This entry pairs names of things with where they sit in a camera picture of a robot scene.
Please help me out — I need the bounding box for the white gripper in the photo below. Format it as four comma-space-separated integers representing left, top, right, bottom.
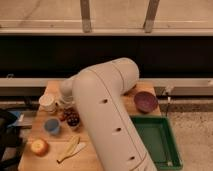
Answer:
59, 77, 74, 102

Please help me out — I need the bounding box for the white paper cup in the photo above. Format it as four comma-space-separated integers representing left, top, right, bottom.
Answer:
39, 94, 56, 113

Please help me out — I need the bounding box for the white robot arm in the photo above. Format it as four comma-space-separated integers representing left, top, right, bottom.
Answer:
59, 58, 157, 171

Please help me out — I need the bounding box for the small cup with grapes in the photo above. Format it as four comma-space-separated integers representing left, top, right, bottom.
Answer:
67, 116, 80, 130

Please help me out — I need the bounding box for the blue plastic cup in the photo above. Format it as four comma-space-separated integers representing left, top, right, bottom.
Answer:
44, 118, 60, 135

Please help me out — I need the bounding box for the bunch of dark grapes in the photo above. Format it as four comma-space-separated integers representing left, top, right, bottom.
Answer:
59, 108, 79, 121

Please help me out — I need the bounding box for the yellow banana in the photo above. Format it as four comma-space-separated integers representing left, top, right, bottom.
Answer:
57, 136, 80, 163

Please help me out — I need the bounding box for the red yellow apple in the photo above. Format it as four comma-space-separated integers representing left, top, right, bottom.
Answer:
30, 139, 49, 156

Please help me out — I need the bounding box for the black chair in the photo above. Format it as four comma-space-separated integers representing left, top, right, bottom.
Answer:
0, 108, 23, 171

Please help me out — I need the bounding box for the purple bowl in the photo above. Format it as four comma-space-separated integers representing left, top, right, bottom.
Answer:
134, 91, 158, 113

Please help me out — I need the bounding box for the green plastic tray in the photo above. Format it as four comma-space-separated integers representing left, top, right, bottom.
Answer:
131, 116, 183, 171

